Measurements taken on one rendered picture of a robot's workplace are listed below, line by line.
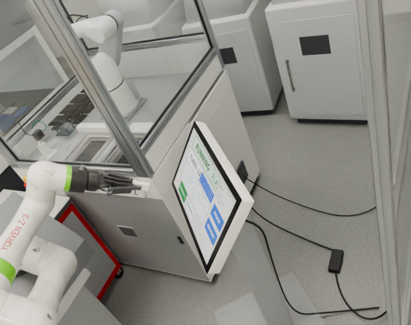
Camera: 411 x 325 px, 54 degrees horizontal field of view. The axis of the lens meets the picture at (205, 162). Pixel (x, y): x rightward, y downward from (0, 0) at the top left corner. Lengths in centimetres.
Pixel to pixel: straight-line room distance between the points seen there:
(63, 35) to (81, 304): 118
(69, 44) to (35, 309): 89
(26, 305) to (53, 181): 41
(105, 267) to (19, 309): 147
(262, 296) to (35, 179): 109
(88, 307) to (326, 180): 172
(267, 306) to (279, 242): 69
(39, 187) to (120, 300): 147
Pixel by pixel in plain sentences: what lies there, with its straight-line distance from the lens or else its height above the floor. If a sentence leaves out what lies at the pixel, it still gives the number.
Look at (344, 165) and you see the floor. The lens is 297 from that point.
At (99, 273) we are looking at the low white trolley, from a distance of 269.
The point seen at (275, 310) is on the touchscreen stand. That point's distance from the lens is 205.
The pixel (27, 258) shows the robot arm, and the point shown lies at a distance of 163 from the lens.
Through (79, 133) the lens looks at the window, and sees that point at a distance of 194.
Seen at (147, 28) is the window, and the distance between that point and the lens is 193.
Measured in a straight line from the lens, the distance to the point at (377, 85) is 91.
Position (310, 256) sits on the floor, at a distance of 251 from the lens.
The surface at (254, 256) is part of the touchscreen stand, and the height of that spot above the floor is 70.
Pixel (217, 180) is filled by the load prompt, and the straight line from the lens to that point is 135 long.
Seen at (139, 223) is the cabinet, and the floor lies 57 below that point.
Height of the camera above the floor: 204
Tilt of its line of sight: 38 degrees down
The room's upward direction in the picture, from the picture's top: 24 degrees counter-clockwise
